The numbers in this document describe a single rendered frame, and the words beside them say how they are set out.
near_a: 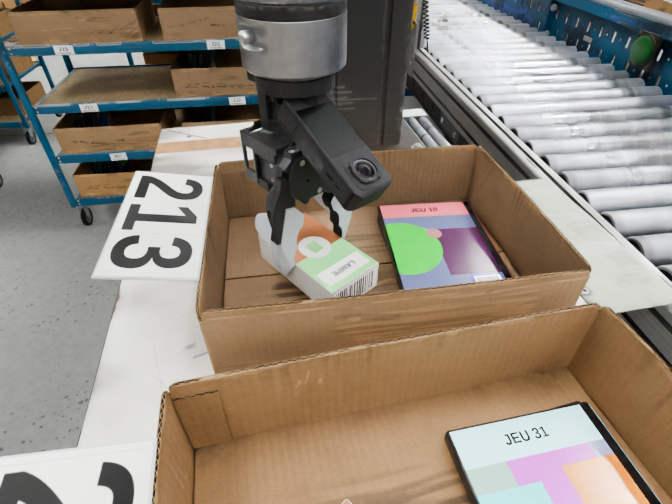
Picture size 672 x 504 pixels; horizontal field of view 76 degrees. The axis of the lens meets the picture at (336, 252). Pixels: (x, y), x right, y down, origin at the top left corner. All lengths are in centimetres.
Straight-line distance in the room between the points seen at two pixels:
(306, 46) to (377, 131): 49
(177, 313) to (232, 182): 20
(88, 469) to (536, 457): 32
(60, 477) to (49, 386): 127
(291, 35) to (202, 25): 140
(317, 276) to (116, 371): 23
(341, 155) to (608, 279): 41
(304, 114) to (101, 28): 148
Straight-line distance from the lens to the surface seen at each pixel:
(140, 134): 193
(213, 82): 180
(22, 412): 158
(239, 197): 64
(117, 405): 49
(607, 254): 70
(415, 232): 58
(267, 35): 36
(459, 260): 55
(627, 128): 116
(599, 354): 47
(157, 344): 52
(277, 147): 41
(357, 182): 35
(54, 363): 165
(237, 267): 57
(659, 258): 76
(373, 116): 82
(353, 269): 46
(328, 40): 37
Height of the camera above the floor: 113
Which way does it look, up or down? 40 degrees down
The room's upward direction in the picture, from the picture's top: straight up
